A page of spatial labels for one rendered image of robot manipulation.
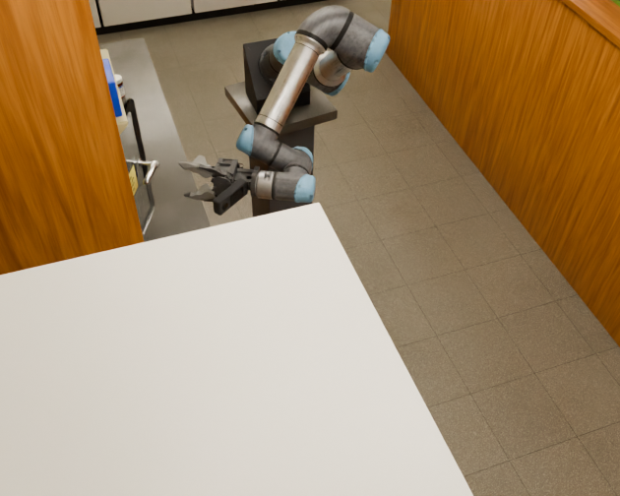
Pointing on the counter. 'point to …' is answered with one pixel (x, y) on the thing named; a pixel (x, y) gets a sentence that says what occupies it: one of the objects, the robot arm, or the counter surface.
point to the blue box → (112, 88)
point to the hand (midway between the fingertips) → (182, 181)
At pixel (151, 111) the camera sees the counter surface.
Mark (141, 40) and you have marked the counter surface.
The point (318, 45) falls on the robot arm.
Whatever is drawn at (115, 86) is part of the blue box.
